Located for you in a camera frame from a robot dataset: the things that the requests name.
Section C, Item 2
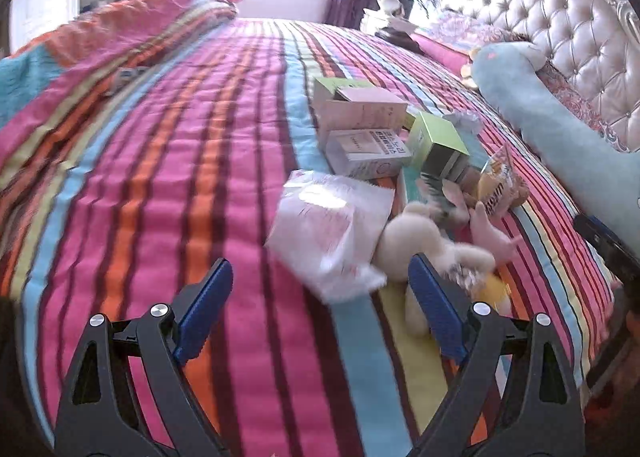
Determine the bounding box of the light blue box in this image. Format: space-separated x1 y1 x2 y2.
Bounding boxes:
397 167 442 209

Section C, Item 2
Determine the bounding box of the pink white box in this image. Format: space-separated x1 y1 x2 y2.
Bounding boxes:
312 87 408 151

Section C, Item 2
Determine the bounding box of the lime green box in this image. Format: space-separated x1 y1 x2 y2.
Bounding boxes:
407 112 469 179

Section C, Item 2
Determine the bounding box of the striped colourful bedspread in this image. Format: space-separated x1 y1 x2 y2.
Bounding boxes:
1 0 612 456

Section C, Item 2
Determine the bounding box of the tufted cream headboard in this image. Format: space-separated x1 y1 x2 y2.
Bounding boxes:
442 0 639 152

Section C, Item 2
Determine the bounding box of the white barcode box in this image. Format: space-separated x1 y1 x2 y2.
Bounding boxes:
324 129 412 181

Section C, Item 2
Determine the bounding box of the pink plush toy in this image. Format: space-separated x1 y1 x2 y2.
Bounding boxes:
470 200 523 265

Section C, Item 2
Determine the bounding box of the white plastic bag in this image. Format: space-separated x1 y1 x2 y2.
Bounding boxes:
266 170 395 304

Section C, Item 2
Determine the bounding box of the orange snack packet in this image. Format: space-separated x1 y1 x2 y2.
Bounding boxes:
476 145 520 219

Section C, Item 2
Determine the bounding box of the light blue long plush pillow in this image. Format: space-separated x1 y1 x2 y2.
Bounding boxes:
472 43 639 253

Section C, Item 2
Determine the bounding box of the cream plush toy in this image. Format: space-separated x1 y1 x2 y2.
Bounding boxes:
373 202 511 315

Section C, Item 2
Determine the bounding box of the folded colourful quilt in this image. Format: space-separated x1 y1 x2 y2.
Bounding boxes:
0 0 245 128

